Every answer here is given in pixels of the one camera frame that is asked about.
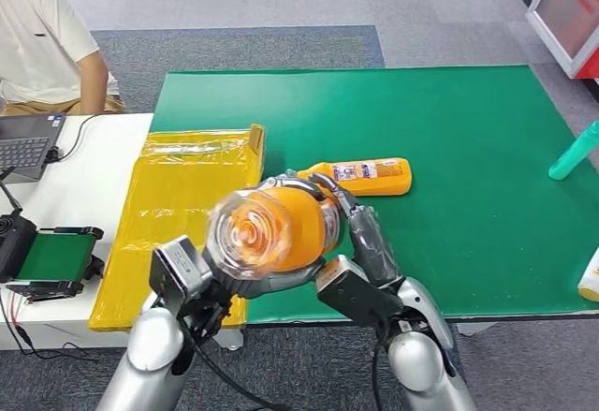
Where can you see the black antenna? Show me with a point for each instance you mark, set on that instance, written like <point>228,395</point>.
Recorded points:
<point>9,194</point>

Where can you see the black device with fan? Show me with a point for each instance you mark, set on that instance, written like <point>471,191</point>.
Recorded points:
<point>13,247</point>

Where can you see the yellow film-wrapped cardboard box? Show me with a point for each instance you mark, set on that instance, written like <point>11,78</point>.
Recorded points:
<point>173,197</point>

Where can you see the green table mat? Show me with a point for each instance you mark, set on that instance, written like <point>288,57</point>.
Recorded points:
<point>468,117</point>

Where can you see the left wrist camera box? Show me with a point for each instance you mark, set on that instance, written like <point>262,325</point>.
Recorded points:
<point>180,275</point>

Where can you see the teal plastic bottle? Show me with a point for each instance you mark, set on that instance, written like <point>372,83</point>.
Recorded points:
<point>575,151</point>

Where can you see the person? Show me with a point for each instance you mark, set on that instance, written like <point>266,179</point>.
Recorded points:
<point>37,36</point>

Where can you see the white and yellow bottle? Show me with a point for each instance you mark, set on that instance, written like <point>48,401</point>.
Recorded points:
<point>592,278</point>

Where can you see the red and white sign stand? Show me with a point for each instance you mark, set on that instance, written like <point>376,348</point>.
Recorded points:
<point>566,11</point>

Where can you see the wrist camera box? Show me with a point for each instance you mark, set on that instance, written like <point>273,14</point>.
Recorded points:
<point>355,293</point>
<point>180,275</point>

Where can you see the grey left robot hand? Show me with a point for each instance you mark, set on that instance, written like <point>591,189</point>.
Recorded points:
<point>266,287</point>

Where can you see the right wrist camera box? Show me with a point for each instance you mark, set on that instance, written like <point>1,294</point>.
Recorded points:
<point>355,293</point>

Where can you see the small green belt conveyor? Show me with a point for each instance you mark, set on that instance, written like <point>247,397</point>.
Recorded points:
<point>56,256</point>

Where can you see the white table foot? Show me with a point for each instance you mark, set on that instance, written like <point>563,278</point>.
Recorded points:
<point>231,339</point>

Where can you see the orange bottle with clear cap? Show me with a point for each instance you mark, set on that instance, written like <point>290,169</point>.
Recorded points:
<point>374,177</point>
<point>299,228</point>

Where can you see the dark grey laptop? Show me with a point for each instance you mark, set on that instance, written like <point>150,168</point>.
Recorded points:
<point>23,146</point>

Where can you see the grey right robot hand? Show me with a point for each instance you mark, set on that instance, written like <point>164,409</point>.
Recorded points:
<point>372,247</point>

